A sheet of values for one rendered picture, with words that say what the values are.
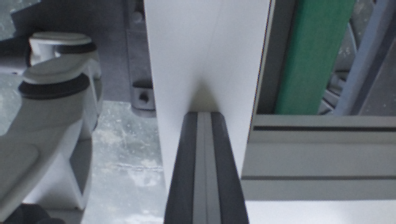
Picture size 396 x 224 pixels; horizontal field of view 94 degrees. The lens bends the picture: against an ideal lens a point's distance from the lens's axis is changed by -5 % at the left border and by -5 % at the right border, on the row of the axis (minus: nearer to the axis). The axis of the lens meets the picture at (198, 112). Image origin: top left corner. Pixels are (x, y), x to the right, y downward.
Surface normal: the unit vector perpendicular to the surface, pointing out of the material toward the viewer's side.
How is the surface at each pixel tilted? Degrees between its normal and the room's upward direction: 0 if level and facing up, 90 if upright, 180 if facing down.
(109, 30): 0
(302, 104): 0
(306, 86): 0
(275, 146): 90
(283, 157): 90
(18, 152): 90
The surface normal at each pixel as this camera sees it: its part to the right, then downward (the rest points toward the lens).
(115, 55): -0.02, 0.51
